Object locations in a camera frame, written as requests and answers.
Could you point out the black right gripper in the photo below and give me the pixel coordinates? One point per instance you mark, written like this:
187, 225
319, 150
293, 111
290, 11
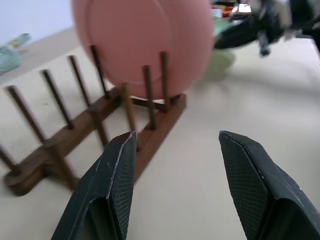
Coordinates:
277, 17

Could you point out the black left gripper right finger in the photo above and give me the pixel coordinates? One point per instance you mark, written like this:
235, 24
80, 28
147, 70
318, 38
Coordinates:
262, 185

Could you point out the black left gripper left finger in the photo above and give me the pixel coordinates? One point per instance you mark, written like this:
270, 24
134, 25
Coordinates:
105, 190

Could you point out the pink plate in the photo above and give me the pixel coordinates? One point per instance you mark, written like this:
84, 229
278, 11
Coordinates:
142, 42

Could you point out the brown wooden dish rack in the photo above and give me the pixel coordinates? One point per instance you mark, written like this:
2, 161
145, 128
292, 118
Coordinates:
82, 130

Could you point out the colourful background clutter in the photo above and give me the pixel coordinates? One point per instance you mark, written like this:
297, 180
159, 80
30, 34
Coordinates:
230, 8

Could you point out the pale green object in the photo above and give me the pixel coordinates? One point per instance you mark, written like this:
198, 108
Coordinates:
11, 53

